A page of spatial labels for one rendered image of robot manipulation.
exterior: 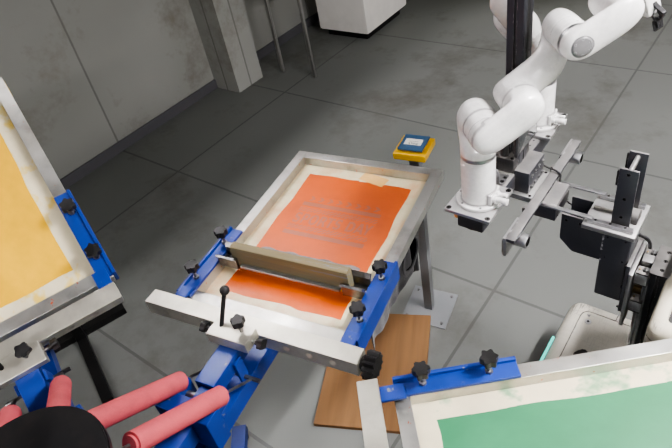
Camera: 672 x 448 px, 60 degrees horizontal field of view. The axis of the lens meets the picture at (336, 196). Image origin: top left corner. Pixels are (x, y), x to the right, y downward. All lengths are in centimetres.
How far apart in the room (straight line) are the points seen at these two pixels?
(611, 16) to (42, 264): 161
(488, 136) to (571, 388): 63
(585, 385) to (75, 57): 386
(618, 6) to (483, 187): 55
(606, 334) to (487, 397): 109
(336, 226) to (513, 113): 77
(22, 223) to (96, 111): 279
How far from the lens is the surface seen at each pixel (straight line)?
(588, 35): 145
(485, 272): 308
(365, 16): 545
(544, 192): 187
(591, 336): 251
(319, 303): 173
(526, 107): 146
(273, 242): 196
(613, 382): 157
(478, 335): 282
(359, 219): 197
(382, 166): 213
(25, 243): 192
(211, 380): 155
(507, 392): 152
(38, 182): 200
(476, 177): 162
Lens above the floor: 223
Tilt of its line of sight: 38 degrees down
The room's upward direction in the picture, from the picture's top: 12 degrees counter-clockwise
